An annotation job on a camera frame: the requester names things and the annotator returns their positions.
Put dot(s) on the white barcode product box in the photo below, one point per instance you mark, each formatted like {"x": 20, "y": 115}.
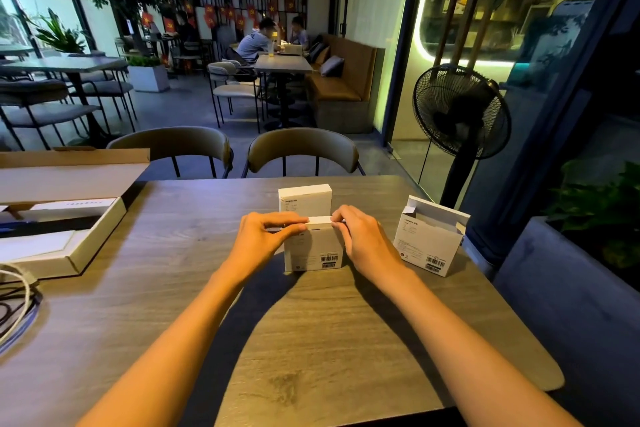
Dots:
{"x": 315, "y": 249}

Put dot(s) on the person's left thumb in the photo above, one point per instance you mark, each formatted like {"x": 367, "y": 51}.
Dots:
{"x": 292, "y": 230}

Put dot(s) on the person's right forearm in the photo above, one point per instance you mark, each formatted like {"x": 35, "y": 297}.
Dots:
{"x": 465, "y": 356}

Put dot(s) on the dark blue planter box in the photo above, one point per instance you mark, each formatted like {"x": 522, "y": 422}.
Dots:
{"x": 565, "y": 311}

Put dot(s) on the person's right thumb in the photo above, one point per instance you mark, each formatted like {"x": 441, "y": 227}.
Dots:
{"x": 341, "y": 230}

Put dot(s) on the person's left forearm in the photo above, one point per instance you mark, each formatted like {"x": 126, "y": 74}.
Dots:
{"x": 170, "y": 356}

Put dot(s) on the grey padded metal chair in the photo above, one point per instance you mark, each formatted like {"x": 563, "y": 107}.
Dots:
{"x": 42, "y": 111}
{"x": 107, "y": 87}

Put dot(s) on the olive curved-back chair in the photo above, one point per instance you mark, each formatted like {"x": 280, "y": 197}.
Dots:
{"x": 302, "y": 144}
{"x": 175, "y": 142}

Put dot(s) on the person's left hand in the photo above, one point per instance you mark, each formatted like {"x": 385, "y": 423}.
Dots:
{"x": 257, "y": 246}

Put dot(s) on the small plain white product box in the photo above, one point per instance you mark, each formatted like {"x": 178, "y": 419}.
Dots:
{"x": 305, "y": 200}

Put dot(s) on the person's right hand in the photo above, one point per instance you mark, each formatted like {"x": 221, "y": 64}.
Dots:
{"x": 367, "y": 246}

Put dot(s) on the beige metal-frame chair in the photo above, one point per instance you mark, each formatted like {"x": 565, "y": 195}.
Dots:
{"x": 232, "y": 90}

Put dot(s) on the white square planter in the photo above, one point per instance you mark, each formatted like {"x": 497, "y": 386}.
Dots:
{"x": 148, "y": 79}

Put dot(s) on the leafy green plant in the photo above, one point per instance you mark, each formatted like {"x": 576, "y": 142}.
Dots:
{"x": 600, "y": 211}

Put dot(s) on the brown upholstered bench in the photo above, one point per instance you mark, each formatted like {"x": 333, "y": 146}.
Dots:
{"x": 340, "y": 91}

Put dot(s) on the dark cushion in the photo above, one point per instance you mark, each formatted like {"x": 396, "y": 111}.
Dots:
{"x": 317, "y": 52}

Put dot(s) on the grey cushion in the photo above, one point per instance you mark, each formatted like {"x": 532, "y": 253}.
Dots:
{"x": 332, "y": 66}

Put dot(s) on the spiky green potted plant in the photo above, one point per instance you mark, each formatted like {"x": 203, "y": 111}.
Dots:
{"x": 60, "y": 36}

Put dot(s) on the grey pedestal café table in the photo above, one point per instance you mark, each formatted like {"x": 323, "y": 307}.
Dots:
{"x": 282, "y": 64}

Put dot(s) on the open white product box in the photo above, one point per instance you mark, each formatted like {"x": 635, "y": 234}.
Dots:
{"x": 427, "y": 241}

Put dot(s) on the large open cardboard box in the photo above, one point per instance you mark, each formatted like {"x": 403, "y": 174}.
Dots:
{"x": 65, "y": 181}

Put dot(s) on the flat white inner box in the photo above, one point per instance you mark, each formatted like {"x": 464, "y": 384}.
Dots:
{"x": 67, "y": 209}

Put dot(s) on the black pedestal fan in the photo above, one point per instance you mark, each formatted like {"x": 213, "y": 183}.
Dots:
{"x": 462, "y": 111}

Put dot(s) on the grey rectangular café table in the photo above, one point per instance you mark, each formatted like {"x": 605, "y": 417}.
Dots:
{"x": 65, "y": 64}

